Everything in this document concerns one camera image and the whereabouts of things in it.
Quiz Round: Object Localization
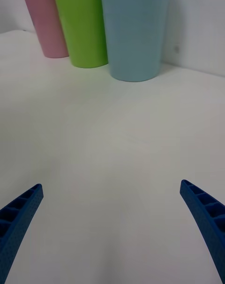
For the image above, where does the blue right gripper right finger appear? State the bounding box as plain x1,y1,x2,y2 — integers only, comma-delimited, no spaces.
180,179,225,284

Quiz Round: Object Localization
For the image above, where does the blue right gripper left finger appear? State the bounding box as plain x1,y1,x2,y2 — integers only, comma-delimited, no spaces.
0,183,44,284

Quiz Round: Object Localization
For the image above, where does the pale blue plastic bin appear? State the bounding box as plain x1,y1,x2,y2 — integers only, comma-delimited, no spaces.
99,0,171,83

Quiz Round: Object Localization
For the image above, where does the green plastic bin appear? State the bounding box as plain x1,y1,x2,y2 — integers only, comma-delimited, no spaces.
51,0,109,69

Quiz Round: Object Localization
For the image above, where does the pink plastic bin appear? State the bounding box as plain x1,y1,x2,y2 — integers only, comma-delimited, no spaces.
19,0,70,59

